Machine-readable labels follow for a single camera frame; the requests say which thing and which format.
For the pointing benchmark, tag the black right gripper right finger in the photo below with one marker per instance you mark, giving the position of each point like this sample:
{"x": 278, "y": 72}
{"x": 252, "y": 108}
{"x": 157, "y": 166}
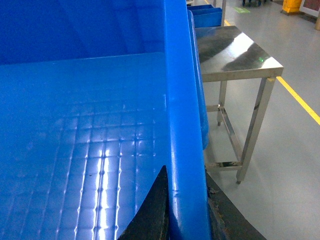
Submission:
{"x": 226, "y": 221}

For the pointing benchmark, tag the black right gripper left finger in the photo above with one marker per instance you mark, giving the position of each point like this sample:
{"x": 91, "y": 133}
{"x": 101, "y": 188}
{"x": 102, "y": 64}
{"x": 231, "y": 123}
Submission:
{"x": 151, "y": 222}

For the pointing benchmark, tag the large blue plastic crate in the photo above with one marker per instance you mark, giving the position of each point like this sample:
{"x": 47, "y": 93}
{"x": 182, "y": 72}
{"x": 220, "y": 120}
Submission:
{"x": 96, "y": 96}

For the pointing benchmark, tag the stainless steel table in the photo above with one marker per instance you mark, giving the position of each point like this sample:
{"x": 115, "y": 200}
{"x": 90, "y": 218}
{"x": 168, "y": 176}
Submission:
{"x": 226, "y": 54}

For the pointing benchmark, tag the small blue bin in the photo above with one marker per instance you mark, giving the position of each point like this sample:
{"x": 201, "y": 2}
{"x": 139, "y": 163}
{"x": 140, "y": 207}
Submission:
{"x": 206, "y": 16}

